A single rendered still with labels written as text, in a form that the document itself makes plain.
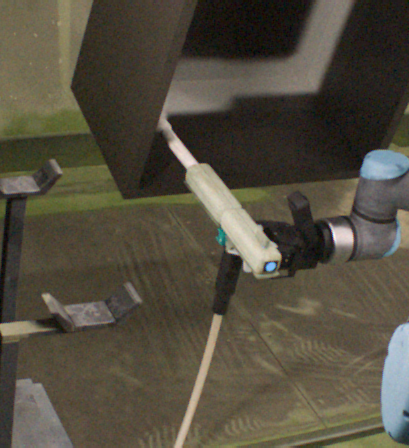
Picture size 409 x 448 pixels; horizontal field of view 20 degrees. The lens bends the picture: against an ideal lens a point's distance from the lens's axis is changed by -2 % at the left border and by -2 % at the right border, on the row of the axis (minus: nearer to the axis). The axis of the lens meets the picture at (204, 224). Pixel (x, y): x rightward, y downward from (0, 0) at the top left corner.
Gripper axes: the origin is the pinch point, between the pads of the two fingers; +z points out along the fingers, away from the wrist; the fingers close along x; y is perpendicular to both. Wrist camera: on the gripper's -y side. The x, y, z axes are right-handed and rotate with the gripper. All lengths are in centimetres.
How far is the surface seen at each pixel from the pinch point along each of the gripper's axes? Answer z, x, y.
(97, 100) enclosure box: 9.9, 44.3, -3.4
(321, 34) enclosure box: -49, 57, -12
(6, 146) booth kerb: 5, 99, 43
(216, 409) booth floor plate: -10.8, 2.3, 47.5
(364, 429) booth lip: -40, -13, 46
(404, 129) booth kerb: -122, 96, 41
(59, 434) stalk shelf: 62, -64, -28
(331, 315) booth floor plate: -54, 25, 47
